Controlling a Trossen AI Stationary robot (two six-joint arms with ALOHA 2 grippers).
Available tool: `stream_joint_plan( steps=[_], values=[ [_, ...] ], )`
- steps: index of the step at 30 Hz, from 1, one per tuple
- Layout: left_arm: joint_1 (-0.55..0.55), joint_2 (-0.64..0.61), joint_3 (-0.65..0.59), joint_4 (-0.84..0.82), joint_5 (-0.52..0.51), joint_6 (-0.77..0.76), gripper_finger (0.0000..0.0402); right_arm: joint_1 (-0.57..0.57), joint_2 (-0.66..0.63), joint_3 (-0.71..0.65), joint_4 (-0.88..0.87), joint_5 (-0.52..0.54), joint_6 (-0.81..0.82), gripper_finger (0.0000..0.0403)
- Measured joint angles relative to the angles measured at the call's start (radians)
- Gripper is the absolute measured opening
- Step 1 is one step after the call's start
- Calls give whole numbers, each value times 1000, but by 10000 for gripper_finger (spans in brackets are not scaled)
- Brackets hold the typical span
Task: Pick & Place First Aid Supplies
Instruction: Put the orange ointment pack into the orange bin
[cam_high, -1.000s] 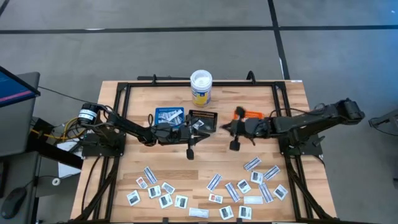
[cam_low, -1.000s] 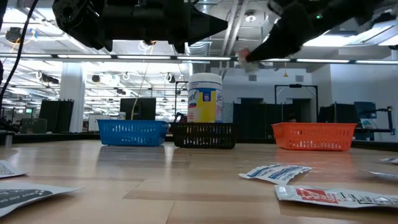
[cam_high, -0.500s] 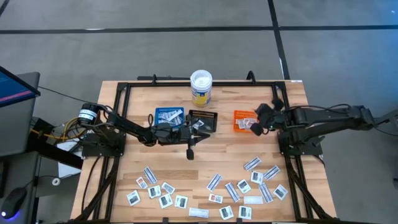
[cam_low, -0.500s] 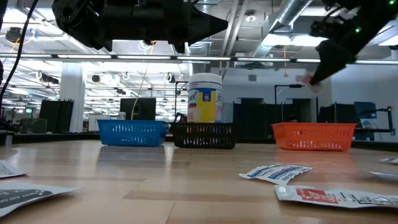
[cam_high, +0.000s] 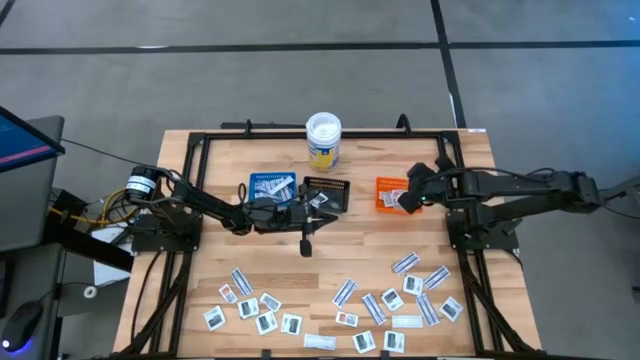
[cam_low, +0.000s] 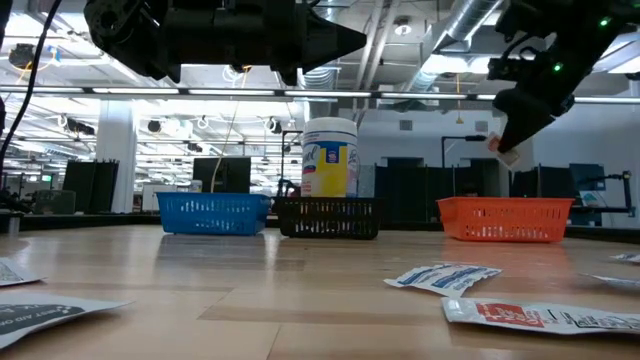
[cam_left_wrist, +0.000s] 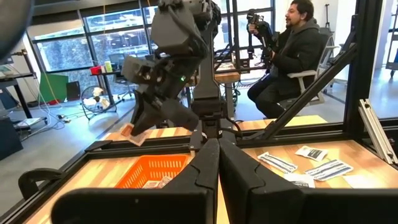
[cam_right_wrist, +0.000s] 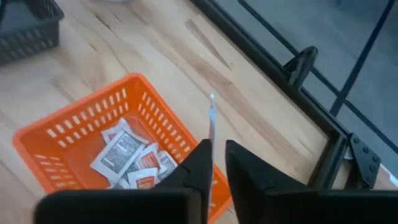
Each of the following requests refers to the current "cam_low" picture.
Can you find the red-label white packet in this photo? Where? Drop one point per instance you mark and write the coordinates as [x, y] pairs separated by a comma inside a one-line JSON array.
[[510, 159], [540, 316]]

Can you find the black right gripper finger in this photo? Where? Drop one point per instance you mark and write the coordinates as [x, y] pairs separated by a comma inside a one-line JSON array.
[[520, 127]]

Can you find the black cabinets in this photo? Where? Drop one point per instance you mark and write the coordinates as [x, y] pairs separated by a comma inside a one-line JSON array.
[[82, 187]]

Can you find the black pole frame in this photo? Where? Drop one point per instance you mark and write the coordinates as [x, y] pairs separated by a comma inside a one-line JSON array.
[[282, 160]]

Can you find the orange plastic basket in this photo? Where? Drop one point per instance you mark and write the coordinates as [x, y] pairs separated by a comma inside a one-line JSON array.
[[505, 220]]

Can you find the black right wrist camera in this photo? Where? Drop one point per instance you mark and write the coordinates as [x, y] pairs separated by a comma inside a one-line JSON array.
[[504, 70]]

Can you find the black room partition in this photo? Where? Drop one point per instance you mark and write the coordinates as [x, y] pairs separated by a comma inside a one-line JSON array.
[[415, 190]]

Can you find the ceiling light strip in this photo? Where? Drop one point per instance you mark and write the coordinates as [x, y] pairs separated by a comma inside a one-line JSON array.
[[325, 93]]

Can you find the black ceiling device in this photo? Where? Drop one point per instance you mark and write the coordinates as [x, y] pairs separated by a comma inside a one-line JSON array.
[[22, 55]]

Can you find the slanted silver ceiling duct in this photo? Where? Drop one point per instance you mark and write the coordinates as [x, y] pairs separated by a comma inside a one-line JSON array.
[[465, 20]]

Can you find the black-print first aid packet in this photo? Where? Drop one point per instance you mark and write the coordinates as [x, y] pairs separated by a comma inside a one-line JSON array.
[[40, 315]]

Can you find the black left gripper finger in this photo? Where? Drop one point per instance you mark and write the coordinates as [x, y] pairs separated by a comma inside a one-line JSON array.
[[325, 55], [330, 32]]

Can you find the disinfecting wipes canister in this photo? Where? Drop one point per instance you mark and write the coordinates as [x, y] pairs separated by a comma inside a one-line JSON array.
[[325, 175]]

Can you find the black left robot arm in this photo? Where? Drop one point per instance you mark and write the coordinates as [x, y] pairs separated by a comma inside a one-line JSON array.
[[175, 30]]

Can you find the blue-striped bandage wrapper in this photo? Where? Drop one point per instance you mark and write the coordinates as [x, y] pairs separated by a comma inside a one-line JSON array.
[[617, 280], [442, 277], [627, 257]]

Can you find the black screen panel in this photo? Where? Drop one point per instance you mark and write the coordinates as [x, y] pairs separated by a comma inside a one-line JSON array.
[[230, 175]]

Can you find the grey-print white packet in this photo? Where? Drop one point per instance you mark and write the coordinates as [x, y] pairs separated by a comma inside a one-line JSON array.
[[12, 275]]

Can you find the white pillar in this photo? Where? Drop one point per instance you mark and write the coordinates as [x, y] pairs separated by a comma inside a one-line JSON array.
[[116, 170]]

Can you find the white box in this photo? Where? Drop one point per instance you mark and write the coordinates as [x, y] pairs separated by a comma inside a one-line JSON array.
[[149, 200]]

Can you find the blue plastic basket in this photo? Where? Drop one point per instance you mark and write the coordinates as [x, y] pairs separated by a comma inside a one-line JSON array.
[[210, 215]]

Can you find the silver ceiling air duct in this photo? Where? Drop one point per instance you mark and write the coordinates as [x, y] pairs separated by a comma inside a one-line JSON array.
[[320, 80]]

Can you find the black plastic basket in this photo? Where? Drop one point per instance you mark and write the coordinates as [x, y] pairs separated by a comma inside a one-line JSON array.
[[325, 217]]

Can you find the grey crate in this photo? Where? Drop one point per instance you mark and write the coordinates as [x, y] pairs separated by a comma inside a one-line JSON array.
[[54, 202]]

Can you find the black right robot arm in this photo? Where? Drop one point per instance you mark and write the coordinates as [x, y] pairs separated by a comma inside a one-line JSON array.
[[590, 35]]

